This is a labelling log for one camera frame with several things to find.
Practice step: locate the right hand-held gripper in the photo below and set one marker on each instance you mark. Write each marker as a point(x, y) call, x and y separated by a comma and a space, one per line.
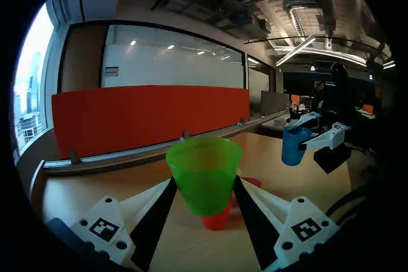
point(331, 158)

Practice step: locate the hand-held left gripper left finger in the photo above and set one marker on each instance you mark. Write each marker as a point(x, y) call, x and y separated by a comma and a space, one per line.
point(105, 213)

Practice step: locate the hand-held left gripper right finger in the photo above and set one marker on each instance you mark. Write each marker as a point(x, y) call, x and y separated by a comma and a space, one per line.
point(301, 213)

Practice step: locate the blue plastic cup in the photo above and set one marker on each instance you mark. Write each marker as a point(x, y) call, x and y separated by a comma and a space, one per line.
point(291, 146)

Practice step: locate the green plastic cup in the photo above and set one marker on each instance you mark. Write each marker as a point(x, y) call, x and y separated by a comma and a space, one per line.
point(204, 176)

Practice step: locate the grey desk screen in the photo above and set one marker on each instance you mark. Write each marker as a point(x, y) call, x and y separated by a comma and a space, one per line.
point(274, 101)

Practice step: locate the pink plastic cup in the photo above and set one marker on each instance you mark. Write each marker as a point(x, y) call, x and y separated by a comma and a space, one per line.
point(253, 182)

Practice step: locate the red plastic cup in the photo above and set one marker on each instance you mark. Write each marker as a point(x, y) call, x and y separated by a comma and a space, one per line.
point(216, 221)

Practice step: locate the red desk screen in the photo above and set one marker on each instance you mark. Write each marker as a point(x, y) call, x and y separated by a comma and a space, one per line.
point(143, 115)

